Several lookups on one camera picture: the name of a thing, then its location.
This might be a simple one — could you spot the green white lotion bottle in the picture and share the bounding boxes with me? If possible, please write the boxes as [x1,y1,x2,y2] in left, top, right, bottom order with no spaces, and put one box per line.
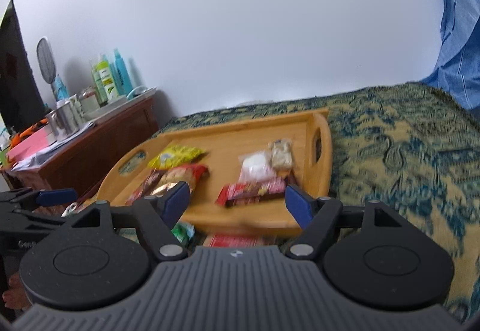
[96,54,119,103]

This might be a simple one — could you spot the black monitor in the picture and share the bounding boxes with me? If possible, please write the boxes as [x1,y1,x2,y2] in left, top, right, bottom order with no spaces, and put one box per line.
[0,0,46,134]

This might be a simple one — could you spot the clear bag white candy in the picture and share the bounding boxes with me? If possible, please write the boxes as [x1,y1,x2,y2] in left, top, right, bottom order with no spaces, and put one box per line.
[238,150,277,183]

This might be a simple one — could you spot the person's hand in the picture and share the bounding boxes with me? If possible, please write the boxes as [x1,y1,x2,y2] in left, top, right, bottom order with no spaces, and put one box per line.
[1,272,31,310]

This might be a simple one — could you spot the blue plaid cloth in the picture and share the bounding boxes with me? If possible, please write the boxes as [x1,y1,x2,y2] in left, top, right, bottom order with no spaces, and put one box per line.
[422,0,479,110]

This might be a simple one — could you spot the red wafer packet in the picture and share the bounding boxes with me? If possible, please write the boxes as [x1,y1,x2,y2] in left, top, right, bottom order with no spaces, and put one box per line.
[202,233,271,248]

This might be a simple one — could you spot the long red brown chocolate bar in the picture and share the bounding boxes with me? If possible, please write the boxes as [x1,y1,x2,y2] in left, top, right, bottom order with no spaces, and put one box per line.
[216,176,287,207]

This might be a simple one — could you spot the red gold peanut snack bag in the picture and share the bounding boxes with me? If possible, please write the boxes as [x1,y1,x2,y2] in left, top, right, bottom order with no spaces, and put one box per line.
[151,164,209,196]

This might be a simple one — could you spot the yellow snack packet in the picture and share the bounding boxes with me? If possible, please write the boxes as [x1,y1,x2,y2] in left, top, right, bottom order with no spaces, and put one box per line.
[147,144,206,170]

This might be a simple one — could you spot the green snack packet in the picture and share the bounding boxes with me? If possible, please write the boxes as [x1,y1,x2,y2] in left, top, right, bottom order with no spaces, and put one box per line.
[172,221,195,246]

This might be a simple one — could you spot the dark wooden cabinet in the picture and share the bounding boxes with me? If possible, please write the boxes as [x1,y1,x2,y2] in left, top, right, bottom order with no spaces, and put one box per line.
[1,97,159,196]

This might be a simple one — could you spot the pale green bottle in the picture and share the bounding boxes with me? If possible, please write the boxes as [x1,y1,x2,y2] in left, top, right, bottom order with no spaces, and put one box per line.
[89,59,108,106]

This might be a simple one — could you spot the pink paper box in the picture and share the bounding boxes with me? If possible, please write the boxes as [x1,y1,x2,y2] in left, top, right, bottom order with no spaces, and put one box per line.
[7,125,54,162]

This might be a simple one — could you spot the wooden serving tray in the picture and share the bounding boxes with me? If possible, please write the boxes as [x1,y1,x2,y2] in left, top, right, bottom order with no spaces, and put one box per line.
[97,108,333,237]

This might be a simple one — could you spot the round hand mirror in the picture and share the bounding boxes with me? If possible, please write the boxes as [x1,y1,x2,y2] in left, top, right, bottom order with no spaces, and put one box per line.
[36,37,56,85]

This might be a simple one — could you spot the teal spray bottle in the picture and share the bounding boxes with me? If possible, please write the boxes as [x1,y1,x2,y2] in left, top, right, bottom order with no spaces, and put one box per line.
[114,48,134,95]

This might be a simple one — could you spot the paisley patterned table cloth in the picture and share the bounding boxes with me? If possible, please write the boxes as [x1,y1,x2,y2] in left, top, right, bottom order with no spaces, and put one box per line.
[160,83,479,321]

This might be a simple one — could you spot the small red brown candy bar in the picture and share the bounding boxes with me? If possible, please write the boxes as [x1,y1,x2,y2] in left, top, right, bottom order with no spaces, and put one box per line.
[125,169,165,205]

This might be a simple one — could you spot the glass jar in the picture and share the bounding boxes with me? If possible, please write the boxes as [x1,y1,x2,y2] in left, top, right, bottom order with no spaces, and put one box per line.
[77,86,100,114]

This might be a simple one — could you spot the steel mug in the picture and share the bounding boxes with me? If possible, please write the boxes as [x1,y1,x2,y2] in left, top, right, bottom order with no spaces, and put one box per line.
[46,99,83,141]

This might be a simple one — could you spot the stack of papers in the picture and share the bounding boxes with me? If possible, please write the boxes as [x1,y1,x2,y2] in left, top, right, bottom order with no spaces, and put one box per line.
[10,121,96,172]

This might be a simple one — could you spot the clear bag beige cookies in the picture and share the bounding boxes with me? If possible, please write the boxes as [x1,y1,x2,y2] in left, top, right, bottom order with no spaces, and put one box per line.
[268,138,294,171]

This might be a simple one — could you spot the white plastic tray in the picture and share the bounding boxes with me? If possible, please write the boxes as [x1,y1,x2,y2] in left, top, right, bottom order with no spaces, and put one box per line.
[83,86,156,124]

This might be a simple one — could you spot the small blue bottle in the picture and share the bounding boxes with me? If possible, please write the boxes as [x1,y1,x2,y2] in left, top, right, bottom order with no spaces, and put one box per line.
[51,74,71,102]

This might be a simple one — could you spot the white keyring charm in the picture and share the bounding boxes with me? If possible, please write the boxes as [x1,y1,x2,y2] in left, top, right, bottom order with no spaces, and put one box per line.
[61,202,88,218]

